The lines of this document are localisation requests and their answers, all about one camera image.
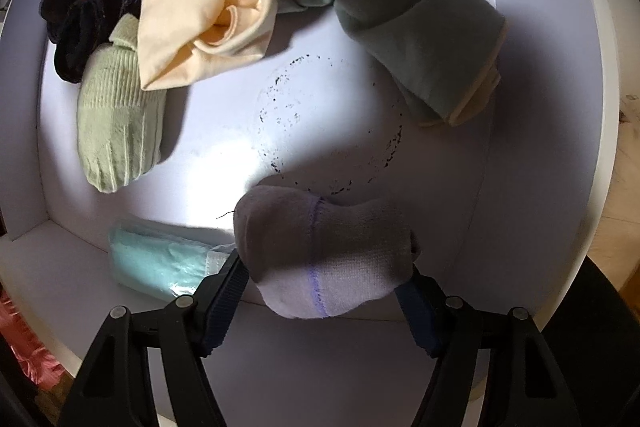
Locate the grey white sock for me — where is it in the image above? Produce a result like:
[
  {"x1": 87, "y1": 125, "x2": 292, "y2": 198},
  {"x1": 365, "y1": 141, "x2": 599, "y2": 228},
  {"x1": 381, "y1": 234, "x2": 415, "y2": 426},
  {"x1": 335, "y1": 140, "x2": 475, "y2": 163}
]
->
[{"x1": 233, "y1": 185, "x2": 421, "y2": 320}]

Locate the red satin cushion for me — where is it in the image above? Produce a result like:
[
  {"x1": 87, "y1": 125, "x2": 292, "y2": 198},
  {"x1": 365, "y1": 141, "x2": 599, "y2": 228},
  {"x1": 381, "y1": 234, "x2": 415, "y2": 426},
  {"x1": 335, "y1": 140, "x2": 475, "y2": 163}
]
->
[{"x1": 0, "y1": 289, "x2": 65, "y2": 390}]

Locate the navy lace garment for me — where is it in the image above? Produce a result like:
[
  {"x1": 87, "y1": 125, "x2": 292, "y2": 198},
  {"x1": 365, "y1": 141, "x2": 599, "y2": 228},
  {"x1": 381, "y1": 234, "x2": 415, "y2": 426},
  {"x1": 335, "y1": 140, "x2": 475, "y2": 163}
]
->
[{"x1": 39, "y1": 0, "x2": 141, "y2": 83}]

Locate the sage green cloth bundle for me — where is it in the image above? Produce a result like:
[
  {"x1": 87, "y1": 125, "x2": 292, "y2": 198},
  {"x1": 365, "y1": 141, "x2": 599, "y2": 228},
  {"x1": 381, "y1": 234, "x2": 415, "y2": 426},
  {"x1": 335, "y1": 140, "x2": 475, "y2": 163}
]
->
[{"x1": 277, "y1": 0, "x2": 508, "y2": 127}]

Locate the light green knit sock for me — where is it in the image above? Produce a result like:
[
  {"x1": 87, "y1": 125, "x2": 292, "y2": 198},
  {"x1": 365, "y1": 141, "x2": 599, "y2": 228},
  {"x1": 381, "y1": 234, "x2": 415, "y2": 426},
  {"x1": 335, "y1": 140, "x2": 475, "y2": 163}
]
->
[{"x1": 77, "y1": 14, "x2": 166, "y2": 194}]

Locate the mint green packet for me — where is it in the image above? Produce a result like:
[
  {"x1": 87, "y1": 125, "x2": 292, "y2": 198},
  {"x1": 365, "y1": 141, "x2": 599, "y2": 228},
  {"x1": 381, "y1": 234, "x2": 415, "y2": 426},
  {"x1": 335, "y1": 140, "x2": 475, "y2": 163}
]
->
[{"x1": 108, "y1": 222, "x2": 235, "y2": 303}]

